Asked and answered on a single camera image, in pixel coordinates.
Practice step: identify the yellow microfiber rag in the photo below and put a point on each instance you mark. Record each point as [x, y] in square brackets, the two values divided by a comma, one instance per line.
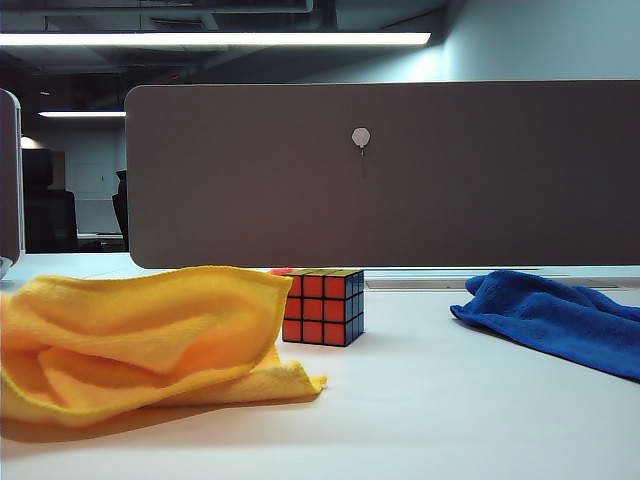
[125, 320]

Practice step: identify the orange rag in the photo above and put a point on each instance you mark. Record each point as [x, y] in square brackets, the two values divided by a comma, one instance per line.
[279, 271]

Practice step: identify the Rubik's cube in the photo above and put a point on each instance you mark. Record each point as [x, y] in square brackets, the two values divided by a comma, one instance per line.
[315, 310]

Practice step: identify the blue microfiber rag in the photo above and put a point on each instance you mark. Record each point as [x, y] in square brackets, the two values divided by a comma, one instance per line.
[550, 320]

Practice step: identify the grey desk divider panel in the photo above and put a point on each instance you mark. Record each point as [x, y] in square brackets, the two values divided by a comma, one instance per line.
[350, 200]

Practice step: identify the black office chair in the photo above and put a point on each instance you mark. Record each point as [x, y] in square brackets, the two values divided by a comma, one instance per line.
[120, 210]

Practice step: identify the long ceiling light strip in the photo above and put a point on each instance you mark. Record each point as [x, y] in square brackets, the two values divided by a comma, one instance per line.
[215, 39]

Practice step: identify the short ceiling light strip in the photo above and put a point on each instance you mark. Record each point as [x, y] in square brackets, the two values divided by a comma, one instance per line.
[82, 114]

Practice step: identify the black cabinet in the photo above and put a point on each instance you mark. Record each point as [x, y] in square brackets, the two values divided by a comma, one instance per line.
[47, 210]

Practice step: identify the white adhesive wall hook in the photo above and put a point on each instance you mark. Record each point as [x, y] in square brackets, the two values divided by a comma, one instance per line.
[360, 137]

